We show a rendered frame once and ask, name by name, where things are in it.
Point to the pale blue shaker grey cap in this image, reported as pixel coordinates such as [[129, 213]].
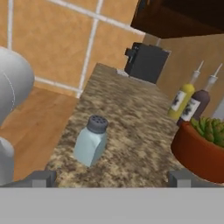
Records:
[[89, 144]]

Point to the dark brown condiment bottle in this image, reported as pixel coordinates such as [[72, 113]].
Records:
[[197, 106]]

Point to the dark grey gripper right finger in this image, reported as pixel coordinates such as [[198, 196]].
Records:
[[178, 179]]

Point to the black coffee machine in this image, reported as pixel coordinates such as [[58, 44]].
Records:
[[147, 62]]

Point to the dark brown wall cabinet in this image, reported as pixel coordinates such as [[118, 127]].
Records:
[[180, 17]]

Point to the red-brown plant pot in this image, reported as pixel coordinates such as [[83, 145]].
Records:
[[201, 157]]

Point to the yellow condiment bottle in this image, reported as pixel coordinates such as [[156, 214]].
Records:
[[182, 100]]

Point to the green succulent plant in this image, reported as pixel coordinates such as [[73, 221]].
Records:
[[211, 129]]

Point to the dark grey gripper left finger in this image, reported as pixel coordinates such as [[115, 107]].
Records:
[[43, 179]]

